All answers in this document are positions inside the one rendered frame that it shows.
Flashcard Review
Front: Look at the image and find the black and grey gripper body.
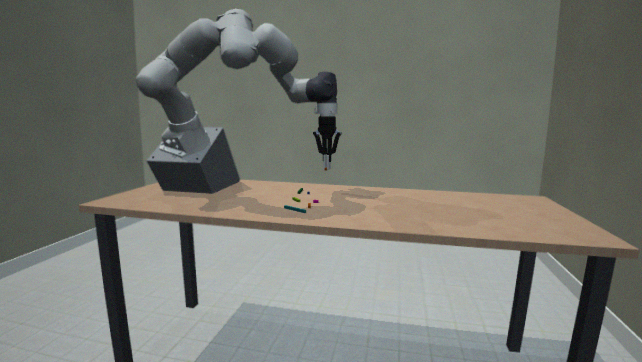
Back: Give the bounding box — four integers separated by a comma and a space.
318, 116, 337, 137

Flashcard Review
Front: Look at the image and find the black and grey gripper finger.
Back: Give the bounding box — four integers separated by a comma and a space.
313, 129, 327, 170
327, 129, 342, 170

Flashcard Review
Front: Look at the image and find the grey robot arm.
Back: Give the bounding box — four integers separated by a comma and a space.
136, 9, 337, 158

